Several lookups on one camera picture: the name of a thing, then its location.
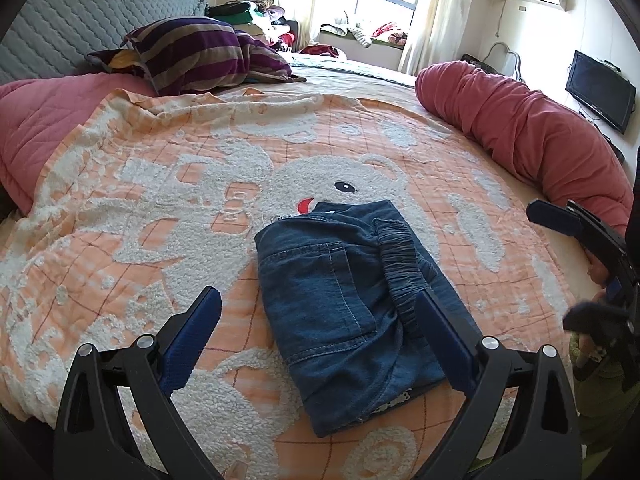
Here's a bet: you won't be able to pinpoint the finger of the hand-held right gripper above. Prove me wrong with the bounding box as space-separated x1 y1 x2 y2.
562 300 633 341
526 199 626 261

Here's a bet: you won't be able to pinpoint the red clothes on sill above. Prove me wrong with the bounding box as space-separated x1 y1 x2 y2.
370 22 409 47

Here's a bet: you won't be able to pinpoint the beige bed sheet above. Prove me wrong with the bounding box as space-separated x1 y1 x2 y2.
215 52 626 311

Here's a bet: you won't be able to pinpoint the orange bear blanket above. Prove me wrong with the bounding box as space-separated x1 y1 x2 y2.
0 87 576 480

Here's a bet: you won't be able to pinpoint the red rolled duvet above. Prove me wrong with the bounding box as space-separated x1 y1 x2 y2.
415 60 633 236

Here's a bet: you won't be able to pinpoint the red cloth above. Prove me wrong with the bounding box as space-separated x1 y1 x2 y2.
300 44 342 59

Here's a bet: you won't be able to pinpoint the blue denim pants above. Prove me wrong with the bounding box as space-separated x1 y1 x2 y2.
254 199 483 438

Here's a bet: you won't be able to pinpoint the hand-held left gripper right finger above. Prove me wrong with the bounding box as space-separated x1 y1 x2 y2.
415 290 583 480

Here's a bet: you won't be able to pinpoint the cream curtain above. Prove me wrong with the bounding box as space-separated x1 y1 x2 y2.
397 0 482 78

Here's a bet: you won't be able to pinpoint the grey quilted headboard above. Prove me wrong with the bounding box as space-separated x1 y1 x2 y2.
0 0 208 83

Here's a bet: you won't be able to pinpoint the purple striped pillow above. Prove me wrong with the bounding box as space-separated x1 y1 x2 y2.
235 30 307 84
87 16 251 97

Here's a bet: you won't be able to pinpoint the pile of clothes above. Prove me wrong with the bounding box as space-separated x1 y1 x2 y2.
205 0 301 53

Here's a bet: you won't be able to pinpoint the metal tube frame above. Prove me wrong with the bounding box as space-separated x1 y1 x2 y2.
481 41 524 82

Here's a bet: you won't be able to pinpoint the person's green clothing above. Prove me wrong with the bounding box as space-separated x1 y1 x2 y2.
570 332 640 480

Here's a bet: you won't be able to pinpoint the black television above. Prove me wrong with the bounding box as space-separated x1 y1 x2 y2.
565 50 637 135

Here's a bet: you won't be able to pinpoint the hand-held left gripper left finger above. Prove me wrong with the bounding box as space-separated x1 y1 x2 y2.
52 285 223 480

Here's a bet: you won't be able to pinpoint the pink quilted pillow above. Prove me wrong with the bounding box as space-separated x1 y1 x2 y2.
0 72 156 211

